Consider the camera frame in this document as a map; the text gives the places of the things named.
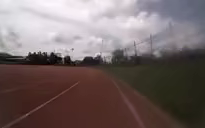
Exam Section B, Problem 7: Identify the dark tree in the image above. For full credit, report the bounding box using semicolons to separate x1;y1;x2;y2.
111;48;127;65

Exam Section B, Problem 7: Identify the low building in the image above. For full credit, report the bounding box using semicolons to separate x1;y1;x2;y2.
0;50;27;65

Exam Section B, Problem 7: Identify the green grass field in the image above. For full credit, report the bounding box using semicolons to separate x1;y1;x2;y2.
96;63;205;128

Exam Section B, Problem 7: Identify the row of dark trees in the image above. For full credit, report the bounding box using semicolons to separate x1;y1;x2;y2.
25;50;104;66

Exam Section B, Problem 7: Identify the red running track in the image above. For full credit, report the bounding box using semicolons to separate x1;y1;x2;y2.
0;64;188;128

